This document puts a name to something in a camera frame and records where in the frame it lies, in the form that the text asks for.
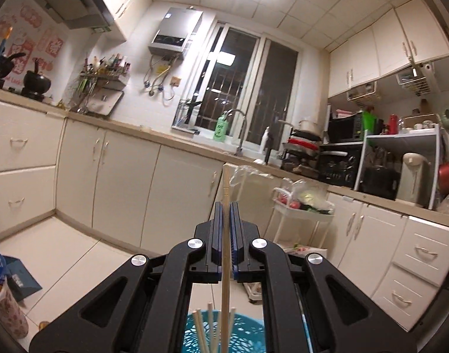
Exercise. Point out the black wok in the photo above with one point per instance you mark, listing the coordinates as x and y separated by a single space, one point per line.
38 82

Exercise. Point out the white upper cabinets over microwave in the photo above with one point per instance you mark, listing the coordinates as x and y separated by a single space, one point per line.
386 47

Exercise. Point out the hanging cutting board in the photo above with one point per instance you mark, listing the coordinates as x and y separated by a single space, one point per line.
108 103

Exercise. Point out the white shelf rack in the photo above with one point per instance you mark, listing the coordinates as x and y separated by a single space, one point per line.
401 139

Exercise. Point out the green dish soap bottle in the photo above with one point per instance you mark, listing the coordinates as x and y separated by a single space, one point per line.
220 128

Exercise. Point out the wooden chopstick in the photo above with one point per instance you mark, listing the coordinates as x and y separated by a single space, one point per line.
199 329
226 228
230 327
210 323

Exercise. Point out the red pot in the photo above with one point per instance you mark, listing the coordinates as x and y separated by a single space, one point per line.
446 178

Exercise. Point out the black countertop oven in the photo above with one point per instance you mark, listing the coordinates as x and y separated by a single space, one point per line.
340 165

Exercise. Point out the red thermos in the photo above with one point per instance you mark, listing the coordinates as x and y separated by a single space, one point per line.
393 125

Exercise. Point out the beige kitchen countertop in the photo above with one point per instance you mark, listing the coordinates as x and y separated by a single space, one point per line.
154 136

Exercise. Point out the green box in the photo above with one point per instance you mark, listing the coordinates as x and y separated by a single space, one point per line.
369 125

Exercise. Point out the silver gas water heater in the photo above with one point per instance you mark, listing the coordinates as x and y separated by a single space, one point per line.
176 29

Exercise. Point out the clear hanging plastic bag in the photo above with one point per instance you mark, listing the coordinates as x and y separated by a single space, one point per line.
250 178

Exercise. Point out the blue perforated utensil basket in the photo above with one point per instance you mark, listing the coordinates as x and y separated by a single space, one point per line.
246 334

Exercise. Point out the grey range hood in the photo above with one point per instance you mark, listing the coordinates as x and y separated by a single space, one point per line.
73 3

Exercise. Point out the bag of vegetables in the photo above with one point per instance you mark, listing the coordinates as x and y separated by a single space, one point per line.
309 198

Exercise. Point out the beige electric water boiler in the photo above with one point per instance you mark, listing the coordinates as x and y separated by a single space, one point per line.
414 180

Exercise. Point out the stack of pots and pans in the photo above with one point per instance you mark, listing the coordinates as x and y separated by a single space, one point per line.
301 147

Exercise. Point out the barred kitchen window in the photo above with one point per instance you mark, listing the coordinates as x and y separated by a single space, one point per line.
246 88

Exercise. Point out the white upper cabinets over stove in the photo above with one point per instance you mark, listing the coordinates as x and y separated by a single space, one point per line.
125 0

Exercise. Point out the black microwave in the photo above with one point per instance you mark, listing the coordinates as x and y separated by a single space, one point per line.
345 128

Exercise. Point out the curved metal faucet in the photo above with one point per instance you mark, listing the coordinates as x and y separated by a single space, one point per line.
242 128

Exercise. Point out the white rolling cart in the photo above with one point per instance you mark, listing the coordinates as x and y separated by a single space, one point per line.
294 217

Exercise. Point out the white bottle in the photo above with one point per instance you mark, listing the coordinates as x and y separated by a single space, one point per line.
265 139

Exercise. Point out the brown wall outlet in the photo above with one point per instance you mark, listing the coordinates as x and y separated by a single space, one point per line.
177 81

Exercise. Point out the cream lower kitchen cabinets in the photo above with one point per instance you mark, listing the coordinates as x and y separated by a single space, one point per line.
128 184

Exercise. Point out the patterned pink canister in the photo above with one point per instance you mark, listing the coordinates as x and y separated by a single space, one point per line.
9 312

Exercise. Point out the black toaster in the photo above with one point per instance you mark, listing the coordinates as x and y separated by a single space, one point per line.
380 184

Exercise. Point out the wall spice rack with bottles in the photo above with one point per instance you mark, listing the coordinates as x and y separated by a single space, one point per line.
106 71

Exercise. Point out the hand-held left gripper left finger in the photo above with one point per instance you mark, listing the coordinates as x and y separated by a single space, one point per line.
219 242

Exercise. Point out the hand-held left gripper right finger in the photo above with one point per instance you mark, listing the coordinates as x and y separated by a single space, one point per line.
234 242

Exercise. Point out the blue cardboard box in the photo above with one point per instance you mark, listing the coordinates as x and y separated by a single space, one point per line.
23 281

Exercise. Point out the red wall stickers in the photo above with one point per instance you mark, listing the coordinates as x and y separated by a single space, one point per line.
23 40

